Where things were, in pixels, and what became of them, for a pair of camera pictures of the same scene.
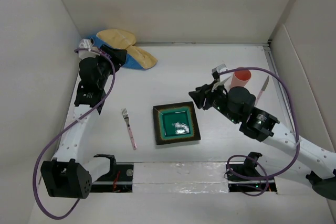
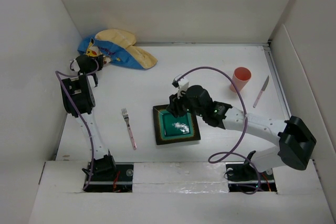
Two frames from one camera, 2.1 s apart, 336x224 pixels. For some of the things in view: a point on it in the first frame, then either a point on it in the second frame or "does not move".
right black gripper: (205, 92) → (175, 105)
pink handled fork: (125, 114) does not move
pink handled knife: (262, 89) does not move
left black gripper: (117, 56) → (100, 60)
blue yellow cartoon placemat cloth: (137, 57) does not move
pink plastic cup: (240, 78) does not move
